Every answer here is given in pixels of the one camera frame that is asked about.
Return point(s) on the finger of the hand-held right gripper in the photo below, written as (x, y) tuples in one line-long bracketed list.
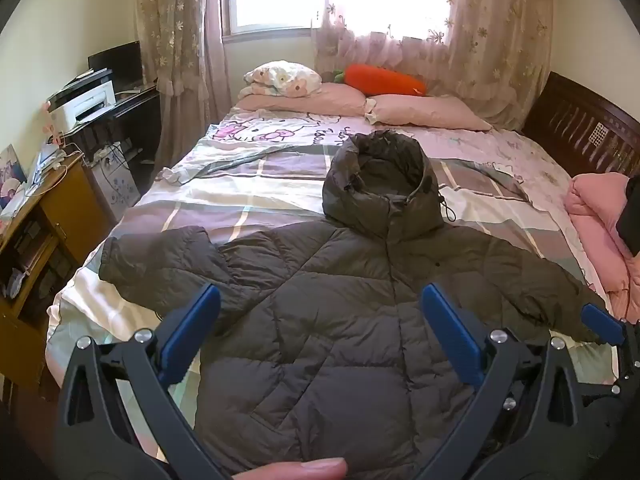
[(602, 322)]

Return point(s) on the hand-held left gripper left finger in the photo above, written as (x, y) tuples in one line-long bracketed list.
[(192, 320)]

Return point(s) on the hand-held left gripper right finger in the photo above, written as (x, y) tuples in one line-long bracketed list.
[(450, 325)]

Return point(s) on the dark olive puffer jacket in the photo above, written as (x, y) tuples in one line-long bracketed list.
[(320, 280)]

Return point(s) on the person's left hand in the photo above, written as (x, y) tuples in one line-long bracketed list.
[(295, 470)]

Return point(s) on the pink quilt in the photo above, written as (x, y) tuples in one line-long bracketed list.
[(595, 230)]

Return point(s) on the dark cloth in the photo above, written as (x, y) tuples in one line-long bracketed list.
[(631, 215)]

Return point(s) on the floral computer case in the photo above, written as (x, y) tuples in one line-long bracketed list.
[(119, 190)]

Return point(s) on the yellow wooden cabinet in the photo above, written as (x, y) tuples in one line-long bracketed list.
[(75, 210)]

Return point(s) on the pink cartoon print bed sheet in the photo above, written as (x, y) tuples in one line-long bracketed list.
[(450, 145)]

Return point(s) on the black desk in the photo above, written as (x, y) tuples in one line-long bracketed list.
[(140, 120)]

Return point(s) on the dark wooden headboard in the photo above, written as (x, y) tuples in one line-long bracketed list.
[(580, 115)]

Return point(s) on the papers stack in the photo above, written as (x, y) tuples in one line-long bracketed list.
[(47, 162)]

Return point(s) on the pink pillow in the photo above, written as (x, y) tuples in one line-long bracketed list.
[(310, 100), (430, 110)]

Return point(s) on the white printer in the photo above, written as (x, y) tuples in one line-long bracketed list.
[(85, 100)]

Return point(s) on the orange carrot plush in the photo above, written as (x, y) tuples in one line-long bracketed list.
[(385, 79)]

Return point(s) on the white floral pillow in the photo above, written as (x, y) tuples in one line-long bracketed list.
[(282, 77)]

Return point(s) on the black monitor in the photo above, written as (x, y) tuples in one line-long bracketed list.
[(120, 62)]

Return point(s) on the floral lace curtain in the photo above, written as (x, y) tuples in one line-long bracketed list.
[(475, 50), (177, 35)]

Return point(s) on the photo frame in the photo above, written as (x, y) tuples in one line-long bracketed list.
[(11, 175)]

